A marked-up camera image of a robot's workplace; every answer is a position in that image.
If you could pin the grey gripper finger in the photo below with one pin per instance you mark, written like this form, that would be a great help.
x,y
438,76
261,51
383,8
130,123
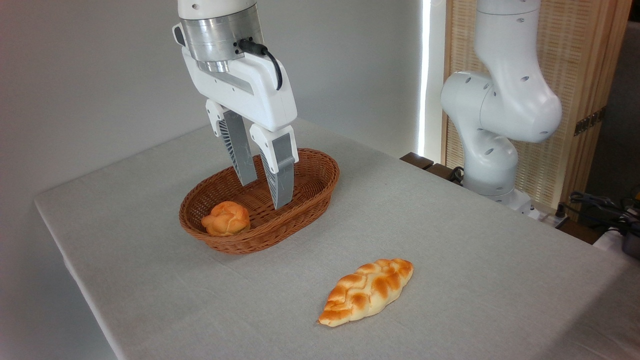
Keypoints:
x,y
282,175
240,150

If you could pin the round knotted bread roll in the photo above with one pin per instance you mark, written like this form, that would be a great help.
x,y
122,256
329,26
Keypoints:
x,y
226,219

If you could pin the light grey tablecloth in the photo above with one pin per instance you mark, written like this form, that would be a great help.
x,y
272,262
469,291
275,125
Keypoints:
x,y
425,225

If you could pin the dark metal screen hinge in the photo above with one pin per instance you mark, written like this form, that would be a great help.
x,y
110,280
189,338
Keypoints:
x,y
590,121

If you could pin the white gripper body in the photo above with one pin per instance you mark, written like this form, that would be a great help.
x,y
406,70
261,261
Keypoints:
x,y
255,95

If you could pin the dark wooden block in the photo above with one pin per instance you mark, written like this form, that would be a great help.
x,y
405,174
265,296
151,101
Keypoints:
x,y
416,160
442,172

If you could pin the long braided bread loaf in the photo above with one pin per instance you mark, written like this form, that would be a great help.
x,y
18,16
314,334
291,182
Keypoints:
x,y
365,292

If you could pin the brown wicker basket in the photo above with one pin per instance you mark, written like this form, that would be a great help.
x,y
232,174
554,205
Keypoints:
x,y
310,185

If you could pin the wooden rattan folding screen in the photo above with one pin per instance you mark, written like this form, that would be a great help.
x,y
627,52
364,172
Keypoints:
x,y
580,55

